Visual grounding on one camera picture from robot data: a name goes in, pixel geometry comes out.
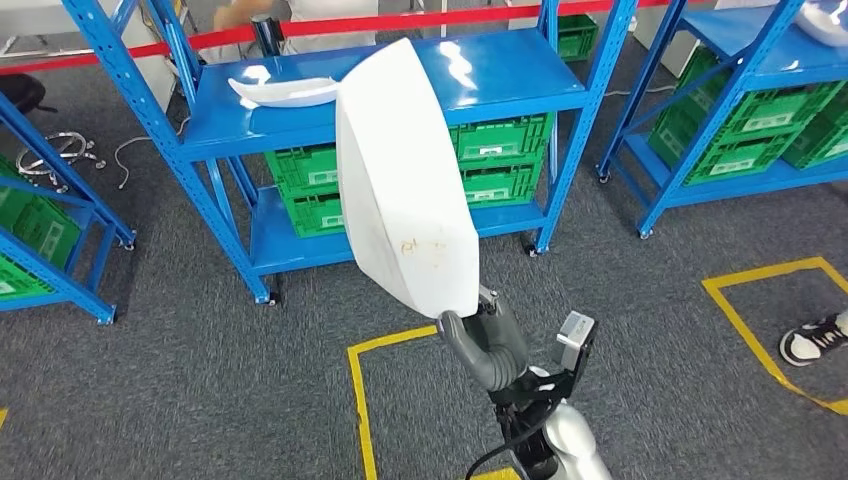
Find white plastic shell part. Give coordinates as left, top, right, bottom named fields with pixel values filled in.
left=794, top=0, right=848, bottom=48
left=334, top=37, right=481, bottom=321
left=227, top=74, right=340, bottom=109

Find blue steel shelf rack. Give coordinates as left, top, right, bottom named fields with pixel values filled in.
left=0, top=92, right=137, bottom=326
left=596, top=0, right=848, bottom=240
left=62, top=0, right=641, bottom=307

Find green plastic crate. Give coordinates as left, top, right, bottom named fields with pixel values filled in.
left=0, top=254, right=56, bottom=301
left=449, top=112, right=556, bottom=164
left=688, top=46, right=846, bottom=137
left=647, top=109, right=800, bottom=187
left=0, top=155, right=84, bottom=270
left=460, top=158, right=550, bottom=210
left=264, top=144, right=340, bottom=200
left=814, top=82, right=848, bottom=127
left=283, top=192, right=346, bottom=240
left=557, top=14, right=600, bottom=64
left=781, top=112, right=848, bottom=171

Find yellow floor tape square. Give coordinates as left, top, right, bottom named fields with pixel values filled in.
left=702, top=256, right=848, bottom=417
left=347, top=324, right=525, bottom=480

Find person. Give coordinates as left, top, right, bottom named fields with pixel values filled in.
left=779, top=309, right=848, bottom=368
left=198, top=0, right=380, bottom=64

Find white desk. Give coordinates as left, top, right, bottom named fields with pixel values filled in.
left=629, top=13, right=700, bottom=77

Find red barrier belt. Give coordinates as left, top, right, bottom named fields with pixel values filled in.
left=0, top=0, right=670, bottom=77

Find black stool with chrome base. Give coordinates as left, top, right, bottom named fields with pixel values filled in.
left=0, top=72, right=107, bottom=193

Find white cabinet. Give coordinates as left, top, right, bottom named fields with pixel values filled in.
left=0, top=0, right=177, bottom=111

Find pale wrist camera on bracket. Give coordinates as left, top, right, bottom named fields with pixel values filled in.
left=490, top=311, right=598, bottom=409

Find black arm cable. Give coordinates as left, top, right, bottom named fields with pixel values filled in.
left=463, top=410, right=558, bottom=480

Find black stanchion post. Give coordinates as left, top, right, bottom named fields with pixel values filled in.
left=250, top=14, right=286, bottom=58

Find white floor cable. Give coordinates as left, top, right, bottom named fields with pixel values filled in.
left=604, top=84, right=677, bottom=97
left=113, top=115, right=193, bottom=191

